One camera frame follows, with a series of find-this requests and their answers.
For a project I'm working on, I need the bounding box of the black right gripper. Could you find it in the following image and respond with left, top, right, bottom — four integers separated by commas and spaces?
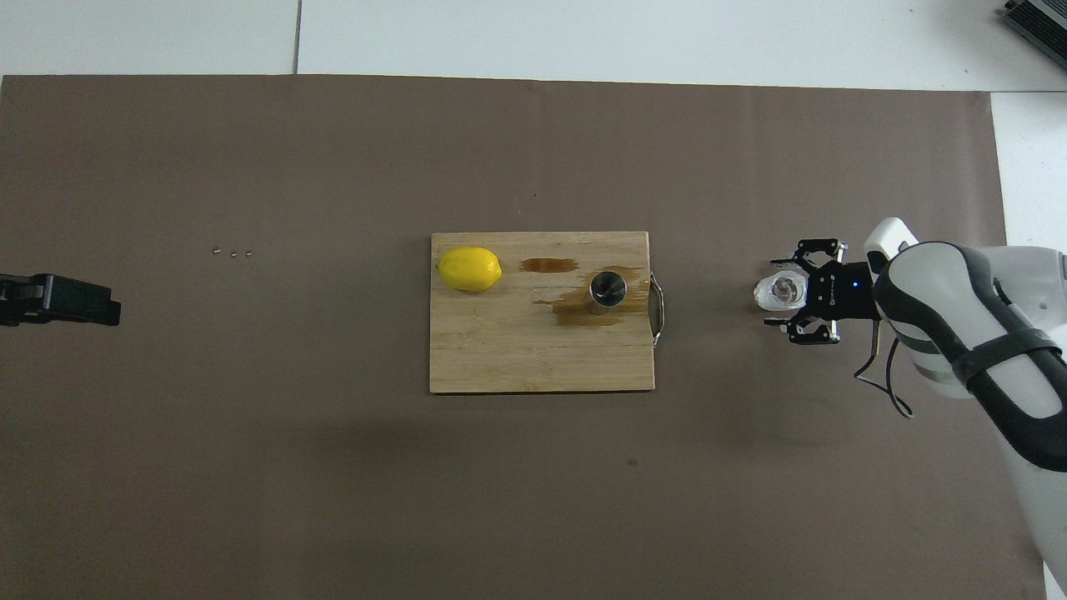
765, 238, 880, 346

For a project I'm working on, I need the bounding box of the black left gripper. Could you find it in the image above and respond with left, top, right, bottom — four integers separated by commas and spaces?
0, 273, 122, 328

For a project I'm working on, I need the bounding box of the steel jigger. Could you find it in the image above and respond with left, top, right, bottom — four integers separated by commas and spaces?
589, 269, 628, 316

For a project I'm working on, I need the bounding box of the wooden cutting board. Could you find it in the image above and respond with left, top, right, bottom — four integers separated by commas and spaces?
429, 231, 665, 395

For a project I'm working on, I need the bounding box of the yellow lemon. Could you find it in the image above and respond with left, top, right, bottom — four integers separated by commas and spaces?
437, 246, 503, 293

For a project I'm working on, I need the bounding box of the brown paper table mat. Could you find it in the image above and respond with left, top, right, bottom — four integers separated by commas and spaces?
0, 73, 1047, 600

